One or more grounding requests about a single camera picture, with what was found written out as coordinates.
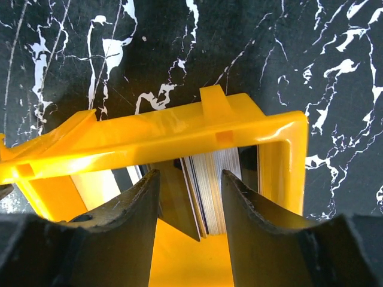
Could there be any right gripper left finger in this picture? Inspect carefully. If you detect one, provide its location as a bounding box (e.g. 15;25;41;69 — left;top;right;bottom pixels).
1;170;160;286

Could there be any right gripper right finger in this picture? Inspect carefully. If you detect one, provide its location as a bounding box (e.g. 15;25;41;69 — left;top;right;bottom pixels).
221;170;382;286

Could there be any small yellow card bin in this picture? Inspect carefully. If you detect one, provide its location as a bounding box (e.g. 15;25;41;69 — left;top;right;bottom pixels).
1;86;308;286

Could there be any stack of credit cards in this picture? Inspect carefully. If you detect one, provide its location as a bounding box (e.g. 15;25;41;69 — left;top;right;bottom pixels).
125;146;260;242

